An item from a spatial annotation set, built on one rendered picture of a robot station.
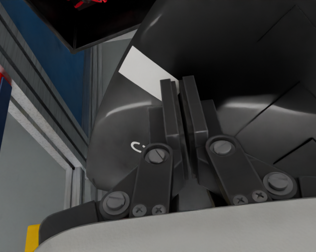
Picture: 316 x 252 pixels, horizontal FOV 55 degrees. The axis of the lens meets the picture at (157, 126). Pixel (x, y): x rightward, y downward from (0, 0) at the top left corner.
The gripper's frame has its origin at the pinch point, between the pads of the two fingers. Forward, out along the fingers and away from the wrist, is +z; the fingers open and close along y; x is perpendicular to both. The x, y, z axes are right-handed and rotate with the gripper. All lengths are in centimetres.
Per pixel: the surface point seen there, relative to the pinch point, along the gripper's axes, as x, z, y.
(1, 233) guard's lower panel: -77, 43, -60
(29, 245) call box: -34.1, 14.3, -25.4
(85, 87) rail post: -32, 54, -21
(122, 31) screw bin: -3.6, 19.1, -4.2
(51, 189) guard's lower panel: -73, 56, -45
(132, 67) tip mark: 1.5, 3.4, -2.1
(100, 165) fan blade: -6.2, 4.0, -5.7
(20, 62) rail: -9.2, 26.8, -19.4
